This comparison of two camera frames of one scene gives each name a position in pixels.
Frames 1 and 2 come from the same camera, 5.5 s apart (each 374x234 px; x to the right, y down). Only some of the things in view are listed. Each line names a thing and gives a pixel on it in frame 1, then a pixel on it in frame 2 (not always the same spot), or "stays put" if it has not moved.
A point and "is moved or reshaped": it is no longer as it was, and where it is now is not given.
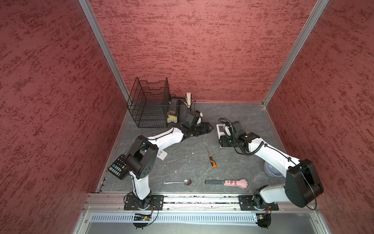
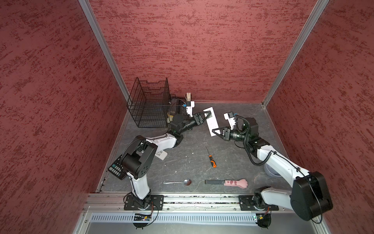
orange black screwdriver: [213, 162] stays put
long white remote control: [220, 127] is moved or reshaped
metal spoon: [187, 182] stays put
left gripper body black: [200, 129] -> [198, 122]
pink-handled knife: [242, 183] stays put
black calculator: [119, 168] stays put
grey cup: [271, 170] stays put
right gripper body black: [227, 142] -> [227, 134]
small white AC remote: [161, 154] stays put
